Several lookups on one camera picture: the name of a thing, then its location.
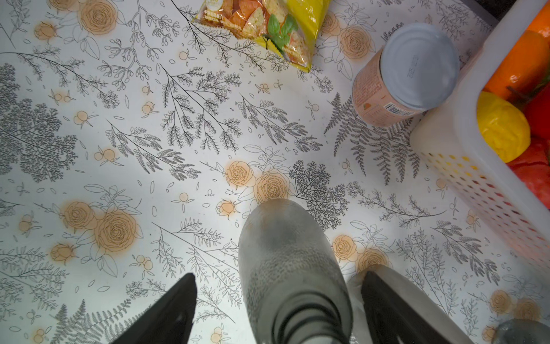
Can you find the white plastic basket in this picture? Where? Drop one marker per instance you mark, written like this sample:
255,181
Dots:
448,140

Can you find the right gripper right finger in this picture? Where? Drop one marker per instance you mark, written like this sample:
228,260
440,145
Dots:
397,311

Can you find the yellow snack bag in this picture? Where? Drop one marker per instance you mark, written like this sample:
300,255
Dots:
287,28

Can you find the grey translucent spray bottle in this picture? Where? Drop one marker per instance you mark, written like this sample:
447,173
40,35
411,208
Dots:
292,285
518,331

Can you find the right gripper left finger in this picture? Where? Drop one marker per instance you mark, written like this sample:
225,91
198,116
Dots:
169,320

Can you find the tin can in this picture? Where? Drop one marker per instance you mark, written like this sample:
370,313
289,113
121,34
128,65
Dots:
416,70

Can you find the yellow lemon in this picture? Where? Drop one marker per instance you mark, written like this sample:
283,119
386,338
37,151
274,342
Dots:
503,126

